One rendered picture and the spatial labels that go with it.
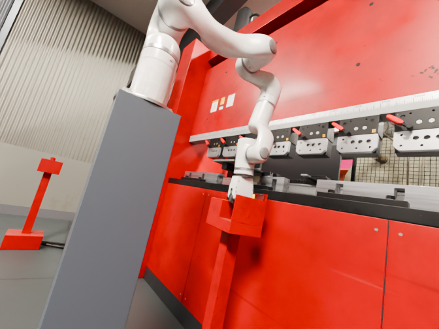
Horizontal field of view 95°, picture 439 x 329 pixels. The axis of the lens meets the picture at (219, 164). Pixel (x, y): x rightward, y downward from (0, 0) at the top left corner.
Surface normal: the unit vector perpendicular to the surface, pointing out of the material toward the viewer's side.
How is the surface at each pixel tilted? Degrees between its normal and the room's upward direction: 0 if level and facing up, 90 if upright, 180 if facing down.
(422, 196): 90
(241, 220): 90
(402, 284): 90
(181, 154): 90
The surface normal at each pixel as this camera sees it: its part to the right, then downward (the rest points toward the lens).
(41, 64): 0.57, -0.02
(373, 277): -0.73, -0.27
